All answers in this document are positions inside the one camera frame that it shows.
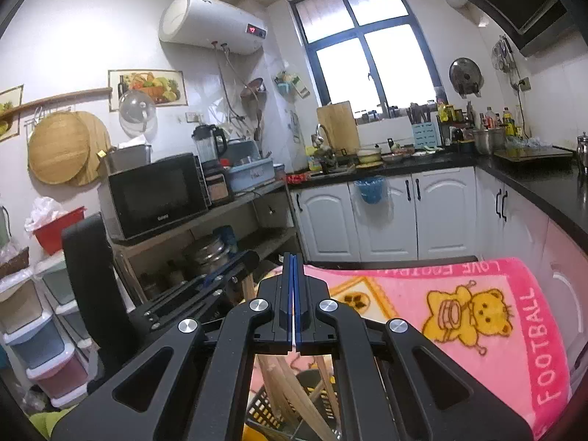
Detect steel pot on counter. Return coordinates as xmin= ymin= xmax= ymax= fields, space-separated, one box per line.
xmin=472 ymin=127 xmax=506 ymax=155

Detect blue dish tub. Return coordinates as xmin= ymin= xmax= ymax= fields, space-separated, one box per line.
xmin=225 ymin=144 xmax=286 ymax=194

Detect green wall caddy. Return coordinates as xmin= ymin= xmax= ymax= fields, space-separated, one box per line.
xmin=275 ymin=70 xmax=311 ymax=99

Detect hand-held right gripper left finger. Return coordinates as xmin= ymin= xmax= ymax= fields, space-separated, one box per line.
xmin=50 ymin=252 xmax=295 ymax=441

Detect fruit wall picture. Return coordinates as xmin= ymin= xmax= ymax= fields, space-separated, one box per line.
xmin=108 ymin=69 xmax=188 ymax=112

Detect dark framed window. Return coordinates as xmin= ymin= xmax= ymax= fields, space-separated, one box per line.
xmin=287 ymin=0 xmax=448 ymax=122

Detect wicker basket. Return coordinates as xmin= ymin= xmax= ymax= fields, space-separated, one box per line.
xmin=0 ymin=245 xmax=31 ymax=281

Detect metal shelf rack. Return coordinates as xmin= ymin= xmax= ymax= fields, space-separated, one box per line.
xmin=108 ymin=177 xmax=304 ymax=313

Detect white electric water heater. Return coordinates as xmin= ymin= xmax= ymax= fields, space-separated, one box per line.
xmin=158 ymin=0 xmax=268 ymax=56

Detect steel faucet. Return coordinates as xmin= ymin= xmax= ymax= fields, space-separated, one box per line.
xmin=312 ymin=124 xmax=334 ymax=157

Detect plastic drawer tower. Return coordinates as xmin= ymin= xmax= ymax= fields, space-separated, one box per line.
xmin=0 ymin=250 xmax=93 ymax=412

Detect black microwave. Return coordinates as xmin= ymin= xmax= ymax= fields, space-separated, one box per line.
xmin=98 ymin=153 xmax=209 ymax=242

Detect wooden wall rail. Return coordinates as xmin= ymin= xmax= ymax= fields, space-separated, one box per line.
xmin=0 ymin=86 xmax=113 ymax=115

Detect round wooden board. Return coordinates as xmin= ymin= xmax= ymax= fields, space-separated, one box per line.
xmin=69 ymin=110 xmax=112 ymax=187
xmin=28 ymin=111 xmax=90 ymax=184

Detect black blender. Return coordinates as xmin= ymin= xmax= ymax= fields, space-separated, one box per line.
xmin=191 ymin=124 xmax=228 ymax=171

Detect small framed wall picture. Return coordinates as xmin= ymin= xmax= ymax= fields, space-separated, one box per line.
xmin=0 ymin=85 xmax=25 ymax=142

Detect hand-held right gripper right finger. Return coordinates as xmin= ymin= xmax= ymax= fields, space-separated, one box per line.
xmin=292 ymin=254 xmax=534 ymax=441

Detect clear glass dome lid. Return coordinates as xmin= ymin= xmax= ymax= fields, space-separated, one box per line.
xmin=118 ymin=90 xmax=158 ymax=137

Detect wooden chopstick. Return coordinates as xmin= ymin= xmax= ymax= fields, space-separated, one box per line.
xmin=256 ymin=355 xmax=299 ymax=428
xmin=240 ymin=273 xmax=257 ymax=304
xmin=315 ymin=355 xmax=343 ymax=441

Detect wooden cutting board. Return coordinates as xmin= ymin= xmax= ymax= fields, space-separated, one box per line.
xmin=316 ymin=100 xmax=361 ymax=154

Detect pink bear printed blanket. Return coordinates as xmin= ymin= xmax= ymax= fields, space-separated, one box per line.
xmin=248 ymin=257 xmax=573 ymax=441

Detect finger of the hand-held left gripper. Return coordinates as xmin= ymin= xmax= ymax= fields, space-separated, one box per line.
xmin=151 ymin=276 xmax=246 ymax=330
xmin=144 ymin=250 xmax=261 ymax=320

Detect steel rectangular container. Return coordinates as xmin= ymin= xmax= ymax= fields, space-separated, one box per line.
xmin=98 ymin=144 xmax=153 ymax=178

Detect hanging round pan lid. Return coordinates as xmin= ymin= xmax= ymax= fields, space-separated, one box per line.
xmin=449 ymin=57 xmax=484 ymax=98

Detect light blue knife block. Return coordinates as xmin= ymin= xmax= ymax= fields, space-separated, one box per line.
xmin=410 ymin=103 xmax=444 ymax=148

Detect red plastic basin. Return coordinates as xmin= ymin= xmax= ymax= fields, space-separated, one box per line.
xmin=32 ymin=206 xmax=86 ymax=255

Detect blue plastic bag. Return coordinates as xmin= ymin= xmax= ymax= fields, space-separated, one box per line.
xmin=354 ymin=175 xmax=387 ymax=205

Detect steel pot with lid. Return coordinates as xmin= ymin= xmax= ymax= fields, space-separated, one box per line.
xmin=184 ymin=234 xmax=233 ymax=281

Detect green plastic utensil basket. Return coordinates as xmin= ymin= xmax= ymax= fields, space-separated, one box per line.
xmin=245 ymin=367 xmax=343 ymax=441

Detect white plastic bag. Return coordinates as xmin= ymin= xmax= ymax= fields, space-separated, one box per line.
xmin=24 ymin=196 xmax=69 ymax=233

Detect hanging metal utensils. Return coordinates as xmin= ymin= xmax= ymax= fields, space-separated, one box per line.
xmin=491 ymin=34 xmax=515 ymax=74

